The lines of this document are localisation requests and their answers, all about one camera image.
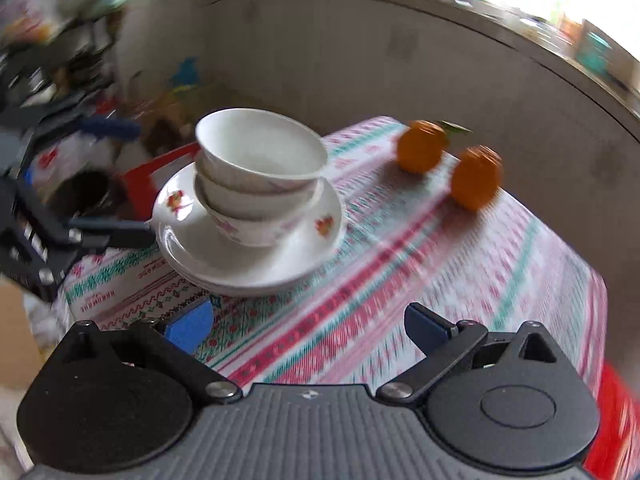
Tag red cardboard box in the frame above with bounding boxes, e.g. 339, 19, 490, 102
120, 142, 201, 224

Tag red gift box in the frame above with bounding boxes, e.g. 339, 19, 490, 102
582, 360, 640, 480

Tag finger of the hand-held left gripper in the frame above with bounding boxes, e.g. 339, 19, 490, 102
14, 112, 144, 177
65, 217, 157, 255

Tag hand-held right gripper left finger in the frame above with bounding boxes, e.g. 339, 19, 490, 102
54, 297, 242, 406

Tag bumpy orange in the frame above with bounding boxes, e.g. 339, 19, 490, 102
449, 145, 504, 211

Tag teal water bottle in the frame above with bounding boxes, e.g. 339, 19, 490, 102
574, 32, 614, 76

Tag white bowl pink print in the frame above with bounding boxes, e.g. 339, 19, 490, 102
195, 172, 326, 221
204, 204, 321, 249
195, 108, 330, 195

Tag flat cardboard sheet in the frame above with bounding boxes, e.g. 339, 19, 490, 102
0, 280, 44, 391

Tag patterned tablecloth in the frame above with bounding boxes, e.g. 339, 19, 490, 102
60, 116, 609, 397

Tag wooden cutting board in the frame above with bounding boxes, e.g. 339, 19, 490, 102
580, 19, 639, 92

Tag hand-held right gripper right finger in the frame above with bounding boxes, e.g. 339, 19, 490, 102
375, 302, 566, 404

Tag black trash bin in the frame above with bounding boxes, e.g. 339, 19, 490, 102
52, 170, 126, 221

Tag orange with leaf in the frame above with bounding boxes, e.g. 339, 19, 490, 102
396, 119, 474, 175

